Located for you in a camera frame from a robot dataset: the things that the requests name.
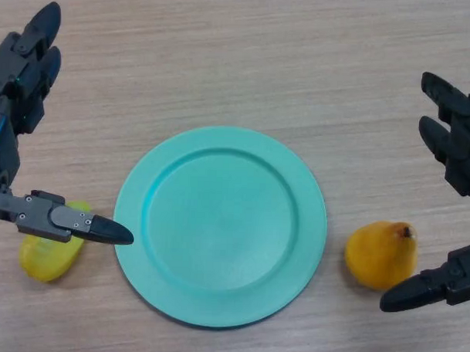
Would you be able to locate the yellow orange pear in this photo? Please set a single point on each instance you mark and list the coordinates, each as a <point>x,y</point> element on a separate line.
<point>379,258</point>

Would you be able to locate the teal round plate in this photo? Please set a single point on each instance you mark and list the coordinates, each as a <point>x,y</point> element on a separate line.
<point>221,229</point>

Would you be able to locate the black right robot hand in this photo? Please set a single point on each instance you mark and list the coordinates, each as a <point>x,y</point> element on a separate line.
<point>465,153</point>

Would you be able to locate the yellow green starfruit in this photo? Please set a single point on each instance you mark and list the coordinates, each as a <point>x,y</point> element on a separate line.
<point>43,262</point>

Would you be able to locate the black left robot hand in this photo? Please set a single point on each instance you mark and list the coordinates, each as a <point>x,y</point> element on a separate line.
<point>14,79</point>

